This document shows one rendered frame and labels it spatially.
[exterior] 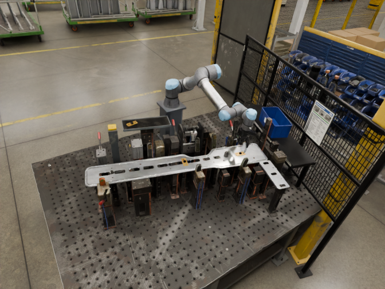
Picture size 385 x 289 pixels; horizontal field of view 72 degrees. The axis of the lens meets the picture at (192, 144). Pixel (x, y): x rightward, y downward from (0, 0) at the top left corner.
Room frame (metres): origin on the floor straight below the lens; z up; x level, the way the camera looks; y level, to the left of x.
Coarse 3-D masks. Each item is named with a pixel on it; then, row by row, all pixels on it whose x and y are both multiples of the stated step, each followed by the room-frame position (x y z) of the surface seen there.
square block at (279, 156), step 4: (276, 152) 1.63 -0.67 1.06; (280, 152) 1.64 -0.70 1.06; (272, 156) 1.63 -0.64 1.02; (276, 156) 1.59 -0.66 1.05; (280, 156) 1.59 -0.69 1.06; (284, 156) 1.59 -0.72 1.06; (272, 160) 1.62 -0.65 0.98; (276, 160) 1.58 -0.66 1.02; (280, 160) 1.57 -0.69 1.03; (284, 160) 1.59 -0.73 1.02; (276, 164) 1.57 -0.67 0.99; (280, 164) 1.58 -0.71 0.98; (276, 168) 1.57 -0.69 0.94; (280, 168) 1.59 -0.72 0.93; (268, 184) 1.57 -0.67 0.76; (272, 184) 1.58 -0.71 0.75; (268, 188) 1.57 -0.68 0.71
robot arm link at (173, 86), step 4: (168, 80) 2.15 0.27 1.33; (172, 80) 2.15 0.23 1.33; (176, 80) 2.15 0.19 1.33; (168, 84) 2.09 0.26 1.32; (172, 84) 2.09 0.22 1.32; (176, 84) 2.10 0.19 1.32; (180, 84) 2.14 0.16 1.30; (168, 88) 2.08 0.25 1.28; (172, 88) 2.08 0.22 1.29; (176, 88) 2.10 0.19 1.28; (180, 88) 2.12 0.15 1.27; (168, 92) 2.08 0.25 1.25; (172, 92) 2.08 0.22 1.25; (176, 92) 2.10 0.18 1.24; (180, 92) 2.14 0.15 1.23; (168, 96) 2.08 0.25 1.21; (172, 96) 2.08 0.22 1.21; (176, 96) 2.10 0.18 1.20
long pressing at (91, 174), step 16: (256, 144) 1.78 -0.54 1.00; (144, 160) 1.45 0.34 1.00; (160, 160) 1.47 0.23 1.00; (176, 160) 1.49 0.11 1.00; (208, 160) 1.52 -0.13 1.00; (224, 160) 1.54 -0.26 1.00; (240, 160) 1.56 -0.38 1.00; (256, 160) 1.58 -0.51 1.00; (96, 176) 1.24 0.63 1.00; (112, 176) 1.26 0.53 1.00; (128, 176) 1.27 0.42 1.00; (144, 176) 1.29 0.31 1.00
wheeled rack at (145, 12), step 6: (132, 0) 9.39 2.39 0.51; (138, 0) 9.49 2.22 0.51; (132, 6) 9.39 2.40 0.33; (138, 12) 9.03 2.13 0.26; (144, 12) 9.00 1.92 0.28; (150, 12) 9.09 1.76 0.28; (156, 12) 9.02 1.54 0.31; (162, 12) 9.13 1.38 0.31; (168, 12) 9.28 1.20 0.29; (174, 12) 9.41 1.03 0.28; (180, 12) 9.59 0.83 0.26; (186, 12) 9.61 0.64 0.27; (192, 12) 9.75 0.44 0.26
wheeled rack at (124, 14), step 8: (128, 8) 8.86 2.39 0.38; (64, 16) 7.80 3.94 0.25; (80, 16) 7.59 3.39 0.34; (96, 16) 7.95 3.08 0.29; (104, 16) 8.07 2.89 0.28; (112, 16) 8.17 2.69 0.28; (120, 16) 8.12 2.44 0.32; (128, 16) 8.23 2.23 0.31; (136, 16) 8.26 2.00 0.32; (72, 24) 7.25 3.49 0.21
